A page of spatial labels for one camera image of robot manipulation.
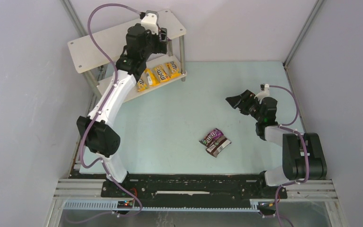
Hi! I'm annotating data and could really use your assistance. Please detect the yellow M&M bag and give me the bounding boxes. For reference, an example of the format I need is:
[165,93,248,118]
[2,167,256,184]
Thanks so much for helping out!
[165,61,182,79]
[153,65,170,83]
[136,77,149,92]

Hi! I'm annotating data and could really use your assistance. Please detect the purple M&M bag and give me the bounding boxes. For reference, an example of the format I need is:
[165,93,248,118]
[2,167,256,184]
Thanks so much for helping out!
[199,128,224,148]

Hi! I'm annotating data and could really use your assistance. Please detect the yellow candy bag barcode up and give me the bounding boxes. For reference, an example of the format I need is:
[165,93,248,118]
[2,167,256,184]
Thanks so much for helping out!
[144,68,160,87]

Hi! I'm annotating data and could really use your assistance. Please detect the brown M&M bag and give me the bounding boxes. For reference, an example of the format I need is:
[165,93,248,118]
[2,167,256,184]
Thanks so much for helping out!
[206,136,232,157]

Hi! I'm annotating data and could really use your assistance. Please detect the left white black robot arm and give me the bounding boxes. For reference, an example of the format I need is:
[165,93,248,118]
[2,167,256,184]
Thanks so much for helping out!
[77,23,168,183]

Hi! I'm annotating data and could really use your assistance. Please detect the white two-tier metal shelf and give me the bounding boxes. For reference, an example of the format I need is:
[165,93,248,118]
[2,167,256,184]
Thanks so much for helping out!
[68,9,187,102]

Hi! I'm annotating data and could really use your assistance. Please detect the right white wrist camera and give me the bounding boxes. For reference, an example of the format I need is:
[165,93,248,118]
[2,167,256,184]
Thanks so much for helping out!
[255,84,270,101]

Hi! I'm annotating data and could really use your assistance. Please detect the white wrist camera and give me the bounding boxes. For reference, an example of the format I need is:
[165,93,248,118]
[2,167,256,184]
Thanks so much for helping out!
[141,10,160,35]
[255,84,270,101]

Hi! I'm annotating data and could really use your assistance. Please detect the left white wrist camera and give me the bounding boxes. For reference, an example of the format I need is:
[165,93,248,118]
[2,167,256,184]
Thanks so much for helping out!
[141,10,160,35]

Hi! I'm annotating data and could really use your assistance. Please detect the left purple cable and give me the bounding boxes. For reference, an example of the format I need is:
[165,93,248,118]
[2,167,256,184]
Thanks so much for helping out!
[78,3,145,217]

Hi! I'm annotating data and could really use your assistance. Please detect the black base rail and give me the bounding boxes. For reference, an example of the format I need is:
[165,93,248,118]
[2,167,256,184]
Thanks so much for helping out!
[101,173,287,209]

